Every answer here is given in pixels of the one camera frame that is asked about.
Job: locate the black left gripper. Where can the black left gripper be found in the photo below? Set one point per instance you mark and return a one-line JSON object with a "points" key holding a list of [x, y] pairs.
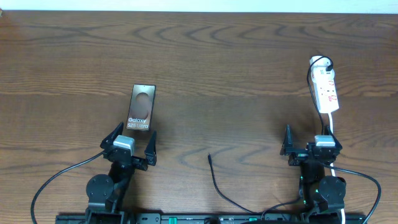
{"points": [[151, 158]]}

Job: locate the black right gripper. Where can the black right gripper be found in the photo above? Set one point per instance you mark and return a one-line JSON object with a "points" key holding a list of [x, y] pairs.
{"points": [[299, 155]]}

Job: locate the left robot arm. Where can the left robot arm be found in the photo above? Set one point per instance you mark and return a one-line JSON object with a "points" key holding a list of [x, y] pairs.
{"points": [[106, 191]]}

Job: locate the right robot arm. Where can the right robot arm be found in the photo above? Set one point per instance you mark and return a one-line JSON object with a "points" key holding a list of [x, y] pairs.
{"points": [[321, 194]]}

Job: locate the white USB charger adapter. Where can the white USB charger adapter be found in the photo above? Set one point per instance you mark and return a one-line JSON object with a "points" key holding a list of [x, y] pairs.
{"points": [[321, 61]]}

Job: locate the white power strip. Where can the white power strip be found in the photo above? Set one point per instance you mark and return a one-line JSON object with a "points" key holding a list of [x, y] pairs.
{"points": [[325, 90]]}

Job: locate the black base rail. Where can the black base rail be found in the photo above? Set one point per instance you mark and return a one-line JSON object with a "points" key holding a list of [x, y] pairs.
{"points": [[156, 218]]}

